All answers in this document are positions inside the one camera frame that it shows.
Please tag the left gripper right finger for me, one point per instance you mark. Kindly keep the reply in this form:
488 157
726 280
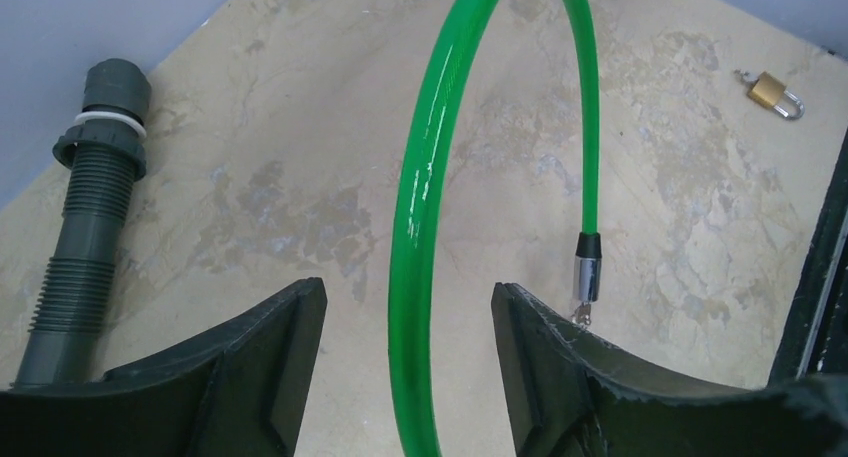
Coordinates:
570 392

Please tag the cable lock keys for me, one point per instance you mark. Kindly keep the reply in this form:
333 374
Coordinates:
581 315

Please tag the small brass padlock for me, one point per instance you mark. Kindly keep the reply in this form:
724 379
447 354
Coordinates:
771 94

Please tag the green cable lock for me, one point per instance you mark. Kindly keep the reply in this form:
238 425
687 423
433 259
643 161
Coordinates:
419 197

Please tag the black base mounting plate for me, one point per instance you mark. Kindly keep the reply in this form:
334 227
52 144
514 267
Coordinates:
815 332

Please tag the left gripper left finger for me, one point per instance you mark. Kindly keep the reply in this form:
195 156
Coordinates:
237 389

